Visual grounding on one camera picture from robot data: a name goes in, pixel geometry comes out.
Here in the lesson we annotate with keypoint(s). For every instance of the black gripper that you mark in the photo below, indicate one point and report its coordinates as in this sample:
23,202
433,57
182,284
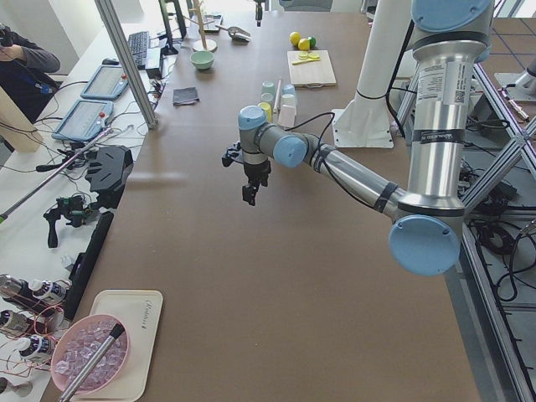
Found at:
256,171

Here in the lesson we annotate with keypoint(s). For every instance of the pink cup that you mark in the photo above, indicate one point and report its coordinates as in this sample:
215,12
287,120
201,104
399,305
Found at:
286,116

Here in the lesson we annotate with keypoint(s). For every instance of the green cup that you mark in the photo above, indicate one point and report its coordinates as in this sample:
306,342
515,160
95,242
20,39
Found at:
268,87

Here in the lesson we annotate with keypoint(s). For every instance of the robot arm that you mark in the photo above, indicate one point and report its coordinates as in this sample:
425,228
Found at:
389,28
427,214

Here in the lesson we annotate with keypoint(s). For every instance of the yellow cup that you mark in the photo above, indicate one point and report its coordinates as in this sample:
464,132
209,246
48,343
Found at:
266,107

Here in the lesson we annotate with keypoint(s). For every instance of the white cup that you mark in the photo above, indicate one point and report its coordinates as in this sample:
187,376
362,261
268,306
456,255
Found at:
288,99

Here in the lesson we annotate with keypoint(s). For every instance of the light blue cup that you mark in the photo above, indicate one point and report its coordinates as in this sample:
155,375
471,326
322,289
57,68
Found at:
288,89

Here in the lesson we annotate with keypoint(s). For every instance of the grey cloth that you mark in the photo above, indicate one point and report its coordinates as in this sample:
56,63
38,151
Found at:
185,96

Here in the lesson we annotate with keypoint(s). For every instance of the wooden cutting board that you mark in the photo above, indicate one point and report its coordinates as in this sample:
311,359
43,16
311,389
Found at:
312,74

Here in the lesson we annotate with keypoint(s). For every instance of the green bowl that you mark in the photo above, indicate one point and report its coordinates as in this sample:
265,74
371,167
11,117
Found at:
202,59

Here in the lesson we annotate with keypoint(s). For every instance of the yellow plastic knife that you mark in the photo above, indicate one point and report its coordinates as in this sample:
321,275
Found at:
303,61

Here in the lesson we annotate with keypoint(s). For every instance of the yellow lemon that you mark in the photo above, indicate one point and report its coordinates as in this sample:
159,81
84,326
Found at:
304,44
295,38

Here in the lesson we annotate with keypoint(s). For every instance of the wooden mug tree stand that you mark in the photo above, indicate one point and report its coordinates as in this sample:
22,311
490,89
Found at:
204,44

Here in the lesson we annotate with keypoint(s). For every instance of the metal scoop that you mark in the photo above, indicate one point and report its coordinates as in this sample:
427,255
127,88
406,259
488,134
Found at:
236,33

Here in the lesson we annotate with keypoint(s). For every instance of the blue teach pendant near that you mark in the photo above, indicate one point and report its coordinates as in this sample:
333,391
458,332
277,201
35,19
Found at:
84,121

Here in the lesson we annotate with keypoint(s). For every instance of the blue teach pendant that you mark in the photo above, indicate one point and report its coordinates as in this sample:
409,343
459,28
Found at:
84,121
106,84

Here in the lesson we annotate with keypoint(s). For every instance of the blue teach pendant far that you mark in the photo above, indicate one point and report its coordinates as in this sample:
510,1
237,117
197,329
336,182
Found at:
106,84

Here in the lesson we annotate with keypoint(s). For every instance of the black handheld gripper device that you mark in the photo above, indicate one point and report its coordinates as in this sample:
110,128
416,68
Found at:
74,209

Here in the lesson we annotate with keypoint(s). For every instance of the black keyboard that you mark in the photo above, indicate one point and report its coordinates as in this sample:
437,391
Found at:
138,44

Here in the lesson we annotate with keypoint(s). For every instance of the metal rod black tip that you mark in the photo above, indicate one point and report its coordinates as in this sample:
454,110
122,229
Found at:
98,355

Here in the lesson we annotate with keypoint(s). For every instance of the pink bowl of ice cubes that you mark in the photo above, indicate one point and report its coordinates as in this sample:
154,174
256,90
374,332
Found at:
79,343

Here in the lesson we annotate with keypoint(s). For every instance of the person in dark sweater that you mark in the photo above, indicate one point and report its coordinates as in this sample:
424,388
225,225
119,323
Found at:
24,73

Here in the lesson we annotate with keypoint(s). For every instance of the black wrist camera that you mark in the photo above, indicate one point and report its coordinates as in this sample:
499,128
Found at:
232,154

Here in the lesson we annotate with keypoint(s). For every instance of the white wire cup holder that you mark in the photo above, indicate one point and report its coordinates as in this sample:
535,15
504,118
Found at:
277,97

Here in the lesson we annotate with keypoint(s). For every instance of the aluminium frame post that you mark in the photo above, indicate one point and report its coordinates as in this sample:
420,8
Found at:
114,29

